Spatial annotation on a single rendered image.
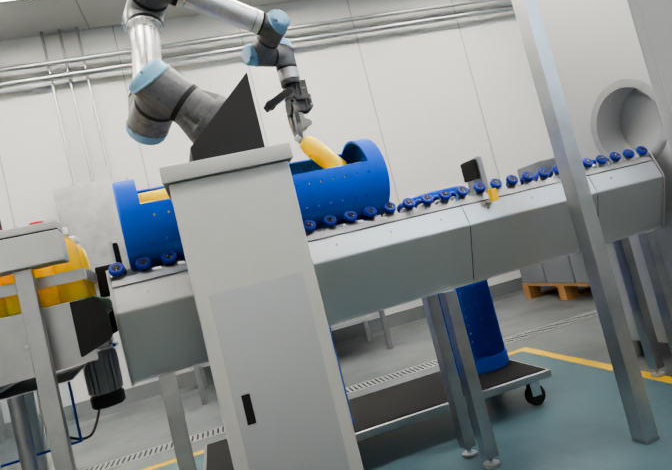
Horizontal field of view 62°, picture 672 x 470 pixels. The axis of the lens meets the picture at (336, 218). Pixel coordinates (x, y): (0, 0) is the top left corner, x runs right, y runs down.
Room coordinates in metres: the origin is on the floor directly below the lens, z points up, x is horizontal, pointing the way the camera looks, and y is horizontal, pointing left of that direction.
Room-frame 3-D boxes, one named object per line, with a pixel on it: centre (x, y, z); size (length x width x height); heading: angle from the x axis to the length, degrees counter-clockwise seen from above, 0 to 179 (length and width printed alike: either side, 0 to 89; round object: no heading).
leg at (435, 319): (2.14, -0.27, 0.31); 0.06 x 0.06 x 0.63; 20
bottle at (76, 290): (1.52, 0.74, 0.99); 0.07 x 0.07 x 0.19
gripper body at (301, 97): (1.96, 0.03, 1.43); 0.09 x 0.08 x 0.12; 110
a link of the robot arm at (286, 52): (1.96, 0.04, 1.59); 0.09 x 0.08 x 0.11; 127
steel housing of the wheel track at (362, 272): (2.08, -0.30, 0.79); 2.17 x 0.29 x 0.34; 110
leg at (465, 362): (2.01, -0.32, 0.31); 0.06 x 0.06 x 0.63; 20
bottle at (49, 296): (1.53, 0.82, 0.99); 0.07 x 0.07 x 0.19
